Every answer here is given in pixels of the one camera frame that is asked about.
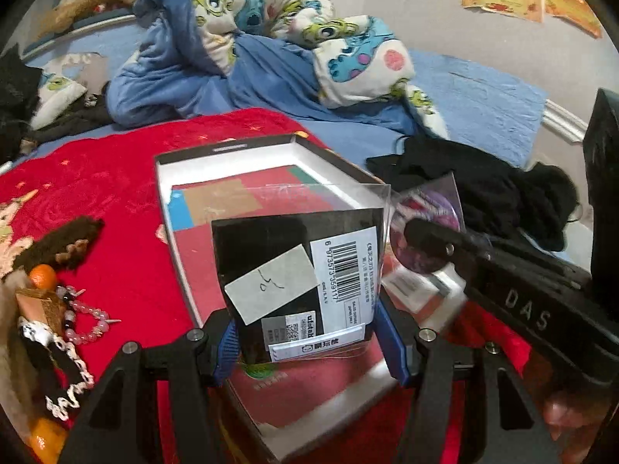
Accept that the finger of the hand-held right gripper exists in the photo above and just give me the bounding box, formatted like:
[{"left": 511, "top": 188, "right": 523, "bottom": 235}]
[{"left": 404, "top": 218, "right": 490, "bottom": 292}]

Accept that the pink bead bracelet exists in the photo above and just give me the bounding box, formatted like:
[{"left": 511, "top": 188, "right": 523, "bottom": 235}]
[{"left": 55, "top": 285, "right": 121, "bottom": 344}]

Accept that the small cartoon printed pillow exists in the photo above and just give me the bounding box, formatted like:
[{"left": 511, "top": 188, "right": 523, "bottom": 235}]
[{"left": 29, "top": 53, "right": 109, "bottom": 131}]

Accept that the black card packet clear sleeve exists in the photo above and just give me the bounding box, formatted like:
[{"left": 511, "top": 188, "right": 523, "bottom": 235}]
[{"left": 211, "top": 184, "right": 392, "bottom": 365}]

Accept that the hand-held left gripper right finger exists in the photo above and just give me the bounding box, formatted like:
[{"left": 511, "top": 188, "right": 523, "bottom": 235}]
[{"left": 374, "top": 295, "right": 566, "bottom": 464}]

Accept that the dark clothing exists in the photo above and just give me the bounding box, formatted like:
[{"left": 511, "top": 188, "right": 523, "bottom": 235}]
[{"left": 36, "top": 101, "right": 117, "bottom": 143}]

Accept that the small orange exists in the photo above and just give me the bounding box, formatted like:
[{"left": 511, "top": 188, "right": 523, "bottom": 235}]
[{"left": 28, "top": 263, "right": 60, "bottom": 291}]

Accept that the curved metal bed rail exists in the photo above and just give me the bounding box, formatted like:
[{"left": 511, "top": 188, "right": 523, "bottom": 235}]
[{"left": 22, "top": 12, "right": 141, "bottom": 56}]

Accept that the black clothing pile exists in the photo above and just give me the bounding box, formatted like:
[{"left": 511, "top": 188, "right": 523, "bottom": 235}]
[{"left": 366, "top": 135, "right": 581, "bottom": 252}]

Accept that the blue bed sheet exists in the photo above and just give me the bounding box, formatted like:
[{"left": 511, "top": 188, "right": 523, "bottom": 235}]
[{"left": 19, "top": 22, "right": 549, "bottom": 175}]

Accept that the red printed blanket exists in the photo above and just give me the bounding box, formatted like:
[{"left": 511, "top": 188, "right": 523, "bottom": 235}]
[{"left": 0, "top": 109, "right": 557, "bottom": 464}]

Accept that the person's right hand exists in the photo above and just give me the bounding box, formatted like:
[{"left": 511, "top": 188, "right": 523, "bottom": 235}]
[{"left": 542, "top": 386, "right": 606, "bottom": 464}]

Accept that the black white box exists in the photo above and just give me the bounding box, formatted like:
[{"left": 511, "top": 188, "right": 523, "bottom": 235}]
[{"left": 155, "top": 134, "right": 402, "bottom": 462}]

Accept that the white card packet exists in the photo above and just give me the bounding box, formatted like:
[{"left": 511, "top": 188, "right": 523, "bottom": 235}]
[{"left": 381, "top": 261, "right": 467, "bottom": 332}]

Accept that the large orange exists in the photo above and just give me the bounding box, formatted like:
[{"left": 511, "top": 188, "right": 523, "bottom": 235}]
[{"left": 26, "top": 418, "right": 68, "bottom": 462}]

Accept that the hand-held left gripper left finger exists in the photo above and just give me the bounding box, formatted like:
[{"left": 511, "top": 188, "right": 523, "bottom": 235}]
[{"left": 58, "top": 312, "right": 243, "bottom": 464}]

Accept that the brown fuzzy plush piece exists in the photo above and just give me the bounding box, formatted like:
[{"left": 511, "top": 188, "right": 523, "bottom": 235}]
[{"left": 12, "top": 215, "right": 104, "bottom": 271}]

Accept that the black bag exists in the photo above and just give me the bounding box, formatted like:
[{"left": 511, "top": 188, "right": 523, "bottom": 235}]
[{"left": 0, "top": 43, "right": 44, "bottom": 165}]

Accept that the purple round badge clear sleeve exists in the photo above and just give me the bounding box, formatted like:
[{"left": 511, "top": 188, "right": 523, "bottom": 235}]
[{"left": 387, "top": 171, "right": 467, "bottom": 274}]

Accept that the white bed frame edge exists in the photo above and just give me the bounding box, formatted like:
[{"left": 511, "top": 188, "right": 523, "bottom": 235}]
[{"left": 544, "top": 99, "right": 588, "bottom": 143}]

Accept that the blue cartoon printed blanket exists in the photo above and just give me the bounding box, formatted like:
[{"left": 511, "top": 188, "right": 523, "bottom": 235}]
[{"left": 109, "top": 0, "right": 450, "bottom": 141}]

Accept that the red book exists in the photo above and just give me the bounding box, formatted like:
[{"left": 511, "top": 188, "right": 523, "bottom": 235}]
[{"left": 169, "top": 164, "right": 390, "bottom": 440}]

